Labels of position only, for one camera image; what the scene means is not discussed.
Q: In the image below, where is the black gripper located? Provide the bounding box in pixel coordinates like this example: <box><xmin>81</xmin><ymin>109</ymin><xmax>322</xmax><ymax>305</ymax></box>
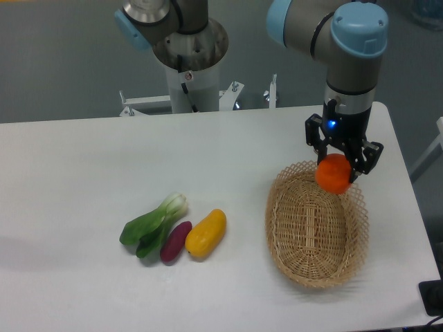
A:
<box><xmin>305</xmin><ymin>99</ymin><xmax>383</xmax><ymax>183</ymax></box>

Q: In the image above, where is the orange fruit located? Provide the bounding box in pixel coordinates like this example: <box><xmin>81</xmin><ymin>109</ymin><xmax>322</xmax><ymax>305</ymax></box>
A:
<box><xmin>314</xmin><ymin>154</ymin><xmax>352</xmax><ymax>194</ymax></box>

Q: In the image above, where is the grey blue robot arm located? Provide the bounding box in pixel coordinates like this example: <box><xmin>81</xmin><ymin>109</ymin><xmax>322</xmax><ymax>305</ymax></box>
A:
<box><xmin>114</xmin><ymin>1</ymin><xmax>388</xmax><ymax>181</ymax></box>

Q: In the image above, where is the woven wicker basket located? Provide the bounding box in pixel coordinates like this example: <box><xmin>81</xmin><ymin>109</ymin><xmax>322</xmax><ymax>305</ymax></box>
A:
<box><xmin>265</xmin><ymin>161</ymin><xmax>369</xmax><ymax>288</ymax></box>

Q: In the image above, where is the white furniture leg right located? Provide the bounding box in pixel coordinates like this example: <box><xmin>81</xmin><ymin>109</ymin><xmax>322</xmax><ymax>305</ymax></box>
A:
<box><xmin>409</xmin><ymin>117</ymin><xmax>442</xmax><ymax>183</ymax></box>

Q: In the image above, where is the yellow mango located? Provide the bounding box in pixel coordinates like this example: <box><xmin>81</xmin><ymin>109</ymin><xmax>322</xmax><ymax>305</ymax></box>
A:
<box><xmin>185</xmin><ymin>209</ymin><xmax>227</xmax><ymax>259</ymax></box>

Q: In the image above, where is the blue object top right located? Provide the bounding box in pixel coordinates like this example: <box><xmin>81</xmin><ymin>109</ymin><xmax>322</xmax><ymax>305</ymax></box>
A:
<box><xmin>409</xmin><ymin>0</ymin><xmax>442</xmax><ymax>31</ymax></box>

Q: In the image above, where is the black device at table edge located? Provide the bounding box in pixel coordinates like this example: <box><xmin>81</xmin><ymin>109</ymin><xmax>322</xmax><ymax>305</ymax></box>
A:
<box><xmin>418</xmin><ymin>280</ymin><xmax>442</xmax><ymax>317</ymax></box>

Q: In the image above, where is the purple sweet potato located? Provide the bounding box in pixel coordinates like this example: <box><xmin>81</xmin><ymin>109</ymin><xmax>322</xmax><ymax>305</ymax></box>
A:
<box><xmin>160</xmin><ymin>221</ymin><xmax>192</xmax><ymax>263</ymax></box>

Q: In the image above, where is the green bok choy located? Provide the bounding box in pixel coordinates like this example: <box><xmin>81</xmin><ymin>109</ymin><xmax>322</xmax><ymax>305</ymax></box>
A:
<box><xmin>119</xmin><ymin>192</ymin><xmax>188</xmax><ymax>259</ymax></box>

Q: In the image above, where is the white metal base frame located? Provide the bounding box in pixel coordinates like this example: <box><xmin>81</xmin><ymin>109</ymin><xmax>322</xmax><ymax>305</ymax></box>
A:
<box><xmin>119</xmin><ymin>73</ymin><xmax>279</xmax><ymax>117</ymax></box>

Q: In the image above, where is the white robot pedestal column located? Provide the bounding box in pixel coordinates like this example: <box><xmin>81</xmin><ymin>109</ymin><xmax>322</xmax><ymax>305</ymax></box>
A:
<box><xmin>164</xmin><ymin>65</ymin><xmax>219</xmax><ymax>114</ymax></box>

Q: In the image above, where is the black cable on pedestal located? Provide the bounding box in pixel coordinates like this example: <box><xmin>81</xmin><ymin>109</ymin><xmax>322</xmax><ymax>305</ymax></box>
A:
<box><xmin>177</xmin><ymin>54</ymin><xmax>199</xmax><ymax>113</ymax></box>

